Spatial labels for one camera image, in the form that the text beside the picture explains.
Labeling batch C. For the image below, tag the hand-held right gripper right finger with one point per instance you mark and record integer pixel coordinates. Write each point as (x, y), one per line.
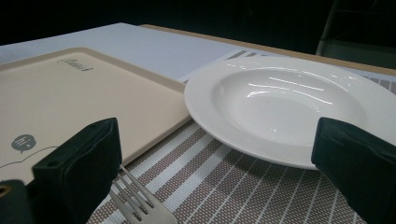
(358, 165)

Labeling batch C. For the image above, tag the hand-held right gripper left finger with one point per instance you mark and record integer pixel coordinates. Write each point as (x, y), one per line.
(81, 161)

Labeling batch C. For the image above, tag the silver metal fork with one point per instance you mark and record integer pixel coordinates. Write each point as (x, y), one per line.
(146, 207)

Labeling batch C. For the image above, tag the beige cutting board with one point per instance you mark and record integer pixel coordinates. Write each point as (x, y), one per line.
(77, 102)

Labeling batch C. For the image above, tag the white deep plate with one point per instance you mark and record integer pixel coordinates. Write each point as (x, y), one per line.
(280, 109)

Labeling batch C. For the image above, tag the brown striped woven placemat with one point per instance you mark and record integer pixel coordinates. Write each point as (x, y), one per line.
(236, 189)

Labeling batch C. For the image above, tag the dark metal stand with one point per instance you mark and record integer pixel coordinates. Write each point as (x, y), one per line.
(348, 34)

